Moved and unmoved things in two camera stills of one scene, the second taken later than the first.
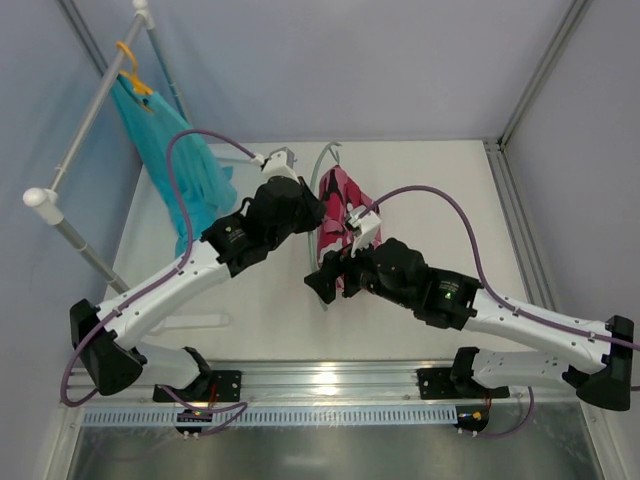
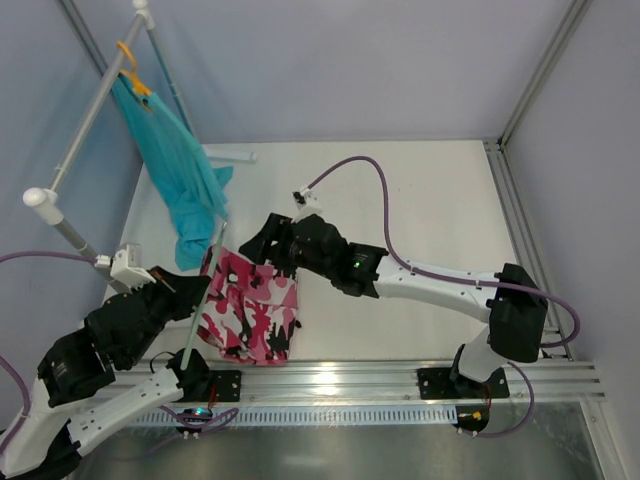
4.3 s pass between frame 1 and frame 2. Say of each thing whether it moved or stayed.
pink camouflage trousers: moved
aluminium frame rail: stayed
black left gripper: moved
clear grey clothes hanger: moved
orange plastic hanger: stayed
